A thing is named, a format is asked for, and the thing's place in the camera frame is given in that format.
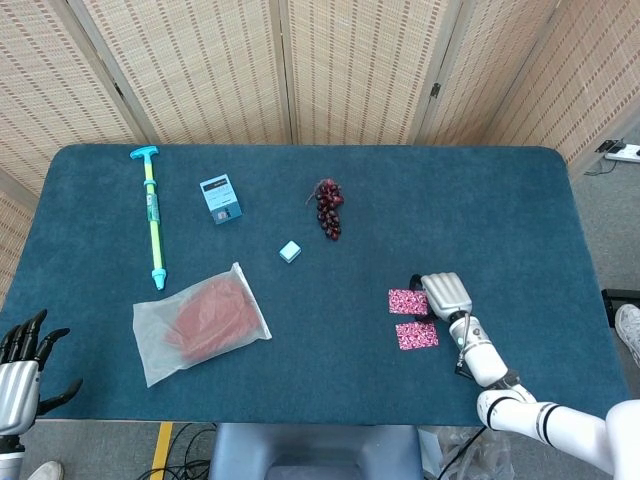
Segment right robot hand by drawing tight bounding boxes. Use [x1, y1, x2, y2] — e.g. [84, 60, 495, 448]
[410, 272, 474, 321]

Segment translucent zip bag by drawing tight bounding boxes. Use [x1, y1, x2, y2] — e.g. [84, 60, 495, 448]
[132, 261, 273, 389]

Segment black floor cables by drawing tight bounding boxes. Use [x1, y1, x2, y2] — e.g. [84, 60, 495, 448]
[137, 423, 217, 480]

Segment blue cardboard box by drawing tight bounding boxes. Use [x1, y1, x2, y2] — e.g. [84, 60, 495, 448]
[199, 173, 245, 226]

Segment white power strip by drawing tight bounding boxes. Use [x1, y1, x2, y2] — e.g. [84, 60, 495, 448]
[594, 138, 640, 163]

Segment bunch of red grapes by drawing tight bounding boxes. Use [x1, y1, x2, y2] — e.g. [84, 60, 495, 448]
[305, 178, 345, 242]

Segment pink fabric inside bag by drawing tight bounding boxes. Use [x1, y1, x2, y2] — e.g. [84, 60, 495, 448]
[162, 277, 264, 364]

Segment white shoe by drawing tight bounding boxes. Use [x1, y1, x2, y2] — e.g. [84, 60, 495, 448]
[27, 460, 65, 480]
[614, 303, 640, 367]

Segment teal felt table cover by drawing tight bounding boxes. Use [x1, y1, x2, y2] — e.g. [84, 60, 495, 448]
[0, 144, 632, 428]

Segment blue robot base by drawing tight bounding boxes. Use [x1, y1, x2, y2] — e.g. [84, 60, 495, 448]
[208, 423, 424, 480]

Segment green and blue water pump toy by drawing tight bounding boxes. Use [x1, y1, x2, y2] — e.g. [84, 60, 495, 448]
[129, 146, 169, 292]

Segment clear plastic bag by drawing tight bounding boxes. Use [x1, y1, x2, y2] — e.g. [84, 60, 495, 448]
[424, 426, 516, 480]

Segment woven folding screen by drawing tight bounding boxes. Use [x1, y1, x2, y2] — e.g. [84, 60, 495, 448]
[0, 0, 640, 306]

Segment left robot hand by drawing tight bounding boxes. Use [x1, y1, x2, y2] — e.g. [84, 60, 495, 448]
[0, 308, 84, 436]

